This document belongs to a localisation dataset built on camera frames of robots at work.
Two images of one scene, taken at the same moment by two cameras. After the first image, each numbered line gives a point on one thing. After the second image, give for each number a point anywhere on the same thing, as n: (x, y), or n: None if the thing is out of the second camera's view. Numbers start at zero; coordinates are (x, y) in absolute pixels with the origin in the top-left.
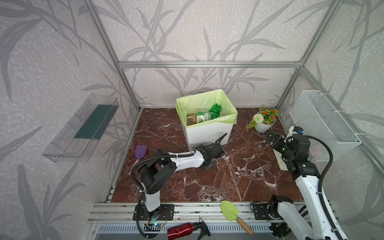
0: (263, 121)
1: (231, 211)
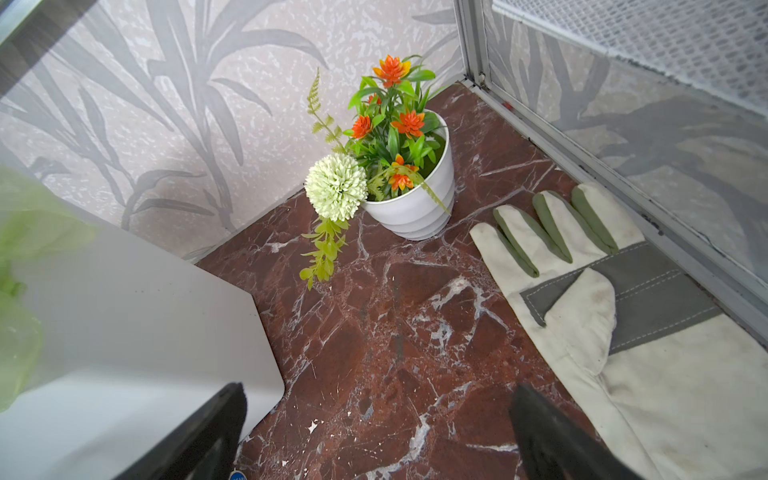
0: (394, 164)
1: None
